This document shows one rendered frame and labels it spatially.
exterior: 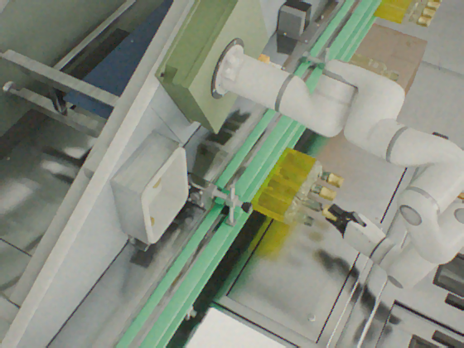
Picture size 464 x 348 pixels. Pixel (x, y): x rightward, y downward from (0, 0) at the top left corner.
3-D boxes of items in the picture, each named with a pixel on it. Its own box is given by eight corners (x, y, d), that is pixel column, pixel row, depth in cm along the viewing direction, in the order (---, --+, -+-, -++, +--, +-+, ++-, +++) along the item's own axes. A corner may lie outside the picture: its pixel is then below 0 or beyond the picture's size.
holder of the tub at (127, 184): (125, 242, 149) (150, 255, 146) (109, 179, 127) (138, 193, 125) (161, 195, 158) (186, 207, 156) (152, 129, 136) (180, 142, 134)
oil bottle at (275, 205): (226, 197, 168) (292, 228, 162) (226, 186, 164) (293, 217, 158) (235, 184, 171) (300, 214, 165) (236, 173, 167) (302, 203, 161)
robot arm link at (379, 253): (390, 255, 160) (382, 249, 161) (398, 239, 153) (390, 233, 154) (374, 273, 157) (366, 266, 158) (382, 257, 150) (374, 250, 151)
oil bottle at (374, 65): (329, 64, 221) (393, 88, 213) (331, 54, 216) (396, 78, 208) (335, 55, 223) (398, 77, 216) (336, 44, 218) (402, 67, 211)
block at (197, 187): (184, 202, 157) (205, 212, 155) (182, 181, 149) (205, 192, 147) (190, 193, 158) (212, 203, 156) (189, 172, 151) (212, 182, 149)
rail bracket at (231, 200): (206, 215, 156) (246, 235, 152) (205, 179, 143) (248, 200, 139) (211, 208, 158) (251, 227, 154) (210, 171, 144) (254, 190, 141)
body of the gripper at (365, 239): (385, 251, 161) (353, 227, 166) (393, 232, 153) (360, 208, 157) (369, 268, 157) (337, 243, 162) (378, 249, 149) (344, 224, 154)
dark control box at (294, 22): (276, 29, 188) (299, 37, 185) (277, 9, 181) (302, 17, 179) (287, 16, 192) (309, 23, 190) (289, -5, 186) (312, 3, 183)
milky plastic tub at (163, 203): (123, 233, 144) (152, 248, 142) (110, 180, 126) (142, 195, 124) (161, 185, 153) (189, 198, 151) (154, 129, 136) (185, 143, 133)
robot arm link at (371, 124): (379, 161, 116) (413, 88, 112) (293, 118, 131) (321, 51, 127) (399, 164, 124) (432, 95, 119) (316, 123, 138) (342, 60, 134)
